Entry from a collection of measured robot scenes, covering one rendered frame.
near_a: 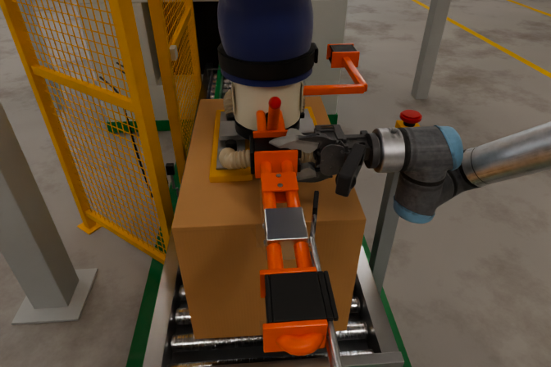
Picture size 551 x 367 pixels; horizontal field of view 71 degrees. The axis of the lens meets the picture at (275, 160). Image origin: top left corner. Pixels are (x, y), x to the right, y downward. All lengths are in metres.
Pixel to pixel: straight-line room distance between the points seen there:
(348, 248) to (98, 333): 1.45
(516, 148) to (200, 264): 0.68
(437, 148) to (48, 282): 1.76
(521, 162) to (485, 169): 0.07
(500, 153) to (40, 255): 1.75
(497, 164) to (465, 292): 1.42
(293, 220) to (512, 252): 2.07
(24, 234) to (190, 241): 1.15
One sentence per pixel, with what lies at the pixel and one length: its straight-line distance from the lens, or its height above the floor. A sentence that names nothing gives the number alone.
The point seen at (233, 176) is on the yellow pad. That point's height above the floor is 1.10.
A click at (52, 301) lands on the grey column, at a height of 0.06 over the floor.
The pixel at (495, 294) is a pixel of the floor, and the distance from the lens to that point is 2.31.
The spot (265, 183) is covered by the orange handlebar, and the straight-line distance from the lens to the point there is 0.67.
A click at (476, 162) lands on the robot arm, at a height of 1.17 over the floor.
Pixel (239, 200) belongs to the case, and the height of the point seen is 1.09.
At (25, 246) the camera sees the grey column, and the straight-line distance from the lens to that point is 1.95.
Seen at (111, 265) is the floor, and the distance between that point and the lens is 2.33.
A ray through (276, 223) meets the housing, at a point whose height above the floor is 1.23.
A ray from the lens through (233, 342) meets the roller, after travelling 1.28.
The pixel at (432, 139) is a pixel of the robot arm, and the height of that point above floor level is 1.25.
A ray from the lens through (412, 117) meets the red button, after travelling 1.34.
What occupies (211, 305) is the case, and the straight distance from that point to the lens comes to 1.00.
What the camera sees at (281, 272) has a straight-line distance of 0.52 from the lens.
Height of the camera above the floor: 1.64
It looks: 34 degrees down
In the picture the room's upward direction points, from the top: straight up
